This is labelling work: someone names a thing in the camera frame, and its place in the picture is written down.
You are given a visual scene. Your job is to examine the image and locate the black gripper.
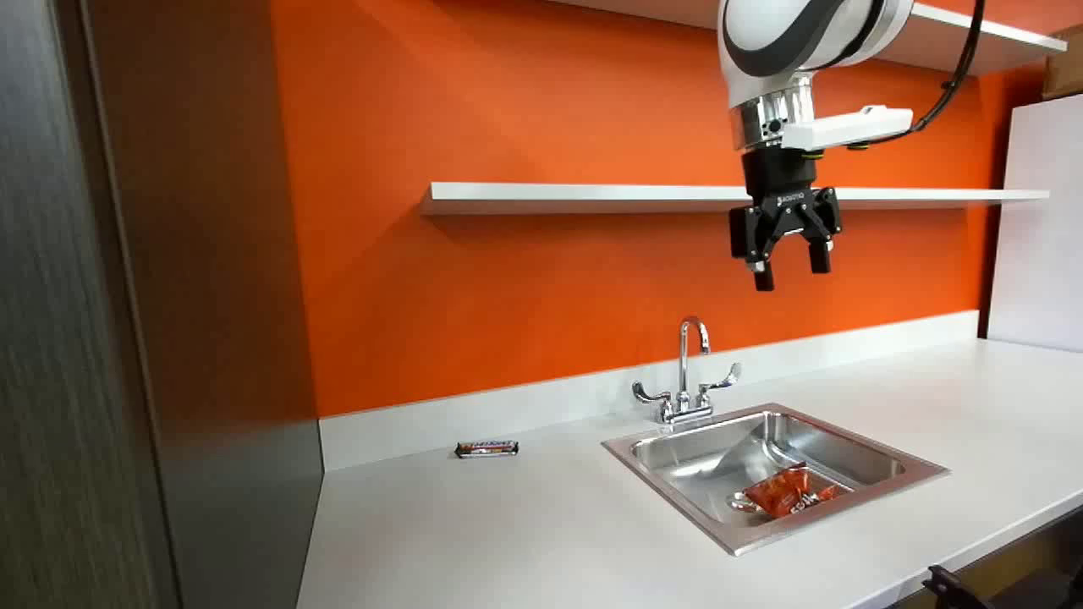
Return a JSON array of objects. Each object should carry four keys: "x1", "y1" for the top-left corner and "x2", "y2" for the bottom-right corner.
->
[{"x1": 729, "y1": 147, "x2": 847, "y2": 295}]

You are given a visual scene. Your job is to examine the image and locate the orange snack packet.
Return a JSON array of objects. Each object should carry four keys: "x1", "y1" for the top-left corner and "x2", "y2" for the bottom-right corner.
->
[{"x1": 730, "y1": 462, "x2": 847, "y2": 523}]

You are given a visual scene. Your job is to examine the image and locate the stainless steel sink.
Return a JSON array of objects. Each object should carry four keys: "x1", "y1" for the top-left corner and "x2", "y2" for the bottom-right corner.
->
[{"x1": 600, "y1": 399, "x2": 952, "y2": 557}]

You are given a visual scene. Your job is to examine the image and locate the white panel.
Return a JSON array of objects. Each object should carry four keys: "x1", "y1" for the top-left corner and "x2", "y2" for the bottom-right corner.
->
[{"x1": 990, "y1": 90, "x2": 1083, "y2": 355}]

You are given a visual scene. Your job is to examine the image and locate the dark object below counter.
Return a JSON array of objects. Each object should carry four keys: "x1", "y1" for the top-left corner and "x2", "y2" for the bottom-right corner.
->
[{"x1": 922, "y1": 503, "x2": 1083, "y2": 609}]

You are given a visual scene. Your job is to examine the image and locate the dark wood cabinet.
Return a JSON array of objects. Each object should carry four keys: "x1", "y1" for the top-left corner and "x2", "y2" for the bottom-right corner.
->
[{"x1": 0, "y1": 0, "x2": 330, "y2": 609}]

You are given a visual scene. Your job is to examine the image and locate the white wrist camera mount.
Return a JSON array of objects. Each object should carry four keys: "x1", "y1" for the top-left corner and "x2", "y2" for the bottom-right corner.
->
[{"x1": 805, "y1": 103, "x2": 918, "y2": 151}]

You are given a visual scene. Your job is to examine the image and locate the chrome two-handle faucet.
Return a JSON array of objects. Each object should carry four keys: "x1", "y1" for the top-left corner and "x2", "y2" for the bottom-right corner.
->
[{"x1": 631, "y1": 316, "x2": 744, "y2": 429}]

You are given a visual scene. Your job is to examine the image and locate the long white wall shelf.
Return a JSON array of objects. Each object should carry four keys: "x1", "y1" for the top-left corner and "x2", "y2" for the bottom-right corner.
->
[{"x1": 420, "y1": 179, "x2": 1052, "y2": 221}]

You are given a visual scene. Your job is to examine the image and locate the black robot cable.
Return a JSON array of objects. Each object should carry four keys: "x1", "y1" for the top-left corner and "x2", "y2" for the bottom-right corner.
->
[{"x1": 843, "y1": 0, "x2": 990, "y2": 151}]

